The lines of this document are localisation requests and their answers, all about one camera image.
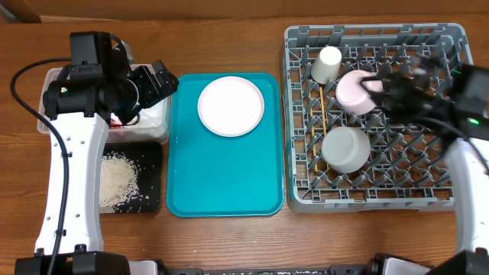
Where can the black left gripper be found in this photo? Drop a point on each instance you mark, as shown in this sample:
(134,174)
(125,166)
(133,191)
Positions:
(154,92)

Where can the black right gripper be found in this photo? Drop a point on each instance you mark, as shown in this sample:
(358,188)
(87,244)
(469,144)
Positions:
(398,85)

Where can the white napkin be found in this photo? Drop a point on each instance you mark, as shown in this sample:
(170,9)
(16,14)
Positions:
(153,116)

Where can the pale green cup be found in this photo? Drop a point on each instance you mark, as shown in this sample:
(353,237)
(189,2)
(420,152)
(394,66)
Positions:
(327,64)

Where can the wooden chopstick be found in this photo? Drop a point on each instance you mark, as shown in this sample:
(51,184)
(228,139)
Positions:
(324,116)
(313,136)

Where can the large pink plate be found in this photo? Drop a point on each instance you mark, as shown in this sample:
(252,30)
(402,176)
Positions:
(231,106)

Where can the grey bowl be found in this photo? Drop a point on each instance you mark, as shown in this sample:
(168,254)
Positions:
(345,149)

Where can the red snack wrapper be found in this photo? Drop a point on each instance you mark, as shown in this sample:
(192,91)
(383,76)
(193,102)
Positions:
(115,124)

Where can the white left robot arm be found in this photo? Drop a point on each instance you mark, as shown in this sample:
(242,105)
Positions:
(95,83)

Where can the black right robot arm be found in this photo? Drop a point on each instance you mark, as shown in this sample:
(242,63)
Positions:
(460,124)

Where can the grey dishwasher rack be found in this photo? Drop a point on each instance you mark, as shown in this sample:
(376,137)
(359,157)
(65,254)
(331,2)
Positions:
(405,169)

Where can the clear plastic bin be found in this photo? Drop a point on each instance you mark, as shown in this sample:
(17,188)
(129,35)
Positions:
(159,133)

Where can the black tray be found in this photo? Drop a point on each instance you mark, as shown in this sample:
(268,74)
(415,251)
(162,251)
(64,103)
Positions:
(148,156)

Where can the teal plastic tray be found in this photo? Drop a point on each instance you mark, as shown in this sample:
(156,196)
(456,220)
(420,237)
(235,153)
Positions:
(214,176)

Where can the spilled white rice pile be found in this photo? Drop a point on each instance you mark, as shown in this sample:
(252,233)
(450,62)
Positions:
(119,182)

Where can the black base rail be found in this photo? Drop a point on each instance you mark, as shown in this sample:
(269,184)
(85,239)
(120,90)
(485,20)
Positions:
(342,269)

